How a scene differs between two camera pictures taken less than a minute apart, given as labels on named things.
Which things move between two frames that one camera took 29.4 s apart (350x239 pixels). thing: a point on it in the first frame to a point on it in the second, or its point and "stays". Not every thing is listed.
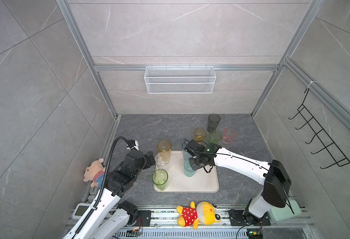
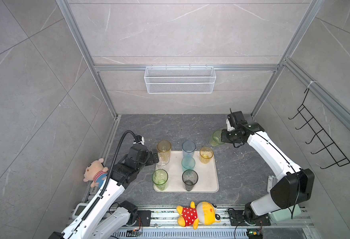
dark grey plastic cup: (214, 119) to (189, 178)
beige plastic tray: (203, 181) stays
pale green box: (291, 209) stays
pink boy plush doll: (95, 172) stays
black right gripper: (191, 161) to (224, 139)
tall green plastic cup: (159, 178) stays
